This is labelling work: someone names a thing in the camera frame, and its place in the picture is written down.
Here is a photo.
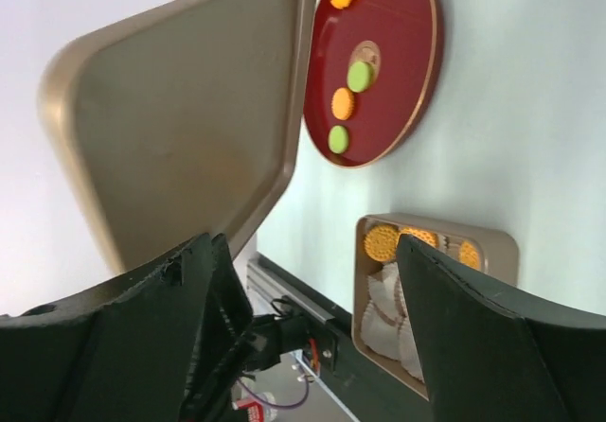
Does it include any green round cookie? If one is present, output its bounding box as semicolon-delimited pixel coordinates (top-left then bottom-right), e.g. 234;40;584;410
347;61;374;93
328;125;349;154

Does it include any round red plate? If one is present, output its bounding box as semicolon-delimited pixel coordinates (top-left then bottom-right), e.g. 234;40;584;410
304;0;444;168

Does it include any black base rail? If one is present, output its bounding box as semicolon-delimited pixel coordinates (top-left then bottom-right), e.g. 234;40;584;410
247;254;433;421

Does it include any orange round cookie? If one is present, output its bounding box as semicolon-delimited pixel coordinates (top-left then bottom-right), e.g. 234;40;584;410
400;226;439;248
330;87;355;121
458;240;482;271
363;224;400;263

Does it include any clear plastic water bottle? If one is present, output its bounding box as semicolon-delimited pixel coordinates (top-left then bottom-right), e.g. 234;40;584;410
232;396;278;422

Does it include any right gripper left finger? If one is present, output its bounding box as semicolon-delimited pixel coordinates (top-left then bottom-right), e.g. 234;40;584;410
1;235;253;421

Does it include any gold tin lid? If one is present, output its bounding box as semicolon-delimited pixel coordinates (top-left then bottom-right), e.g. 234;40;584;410
39;0;316;273

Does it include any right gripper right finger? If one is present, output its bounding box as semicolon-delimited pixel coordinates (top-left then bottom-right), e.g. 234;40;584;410
397;236;605;421

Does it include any gold square cookie tin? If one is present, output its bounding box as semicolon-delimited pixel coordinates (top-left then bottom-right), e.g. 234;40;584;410
351;213;519;398

